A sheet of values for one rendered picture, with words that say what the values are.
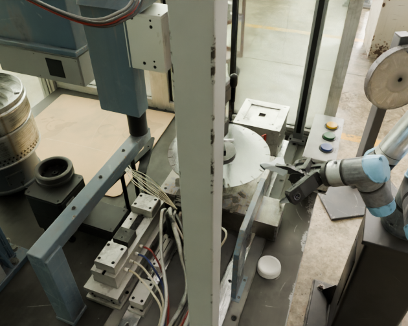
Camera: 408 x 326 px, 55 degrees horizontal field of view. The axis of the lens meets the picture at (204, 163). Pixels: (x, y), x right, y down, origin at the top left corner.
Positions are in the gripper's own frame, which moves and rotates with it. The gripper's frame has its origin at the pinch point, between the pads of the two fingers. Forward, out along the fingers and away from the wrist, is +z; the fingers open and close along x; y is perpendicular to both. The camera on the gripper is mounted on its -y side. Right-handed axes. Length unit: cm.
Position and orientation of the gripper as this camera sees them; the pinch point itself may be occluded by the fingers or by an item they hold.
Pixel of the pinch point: (268, 185)
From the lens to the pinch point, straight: 126.1
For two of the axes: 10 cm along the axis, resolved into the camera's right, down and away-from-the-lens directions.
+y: 5.1, -5.6, 6.6
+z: -7.3, 1.3, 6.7
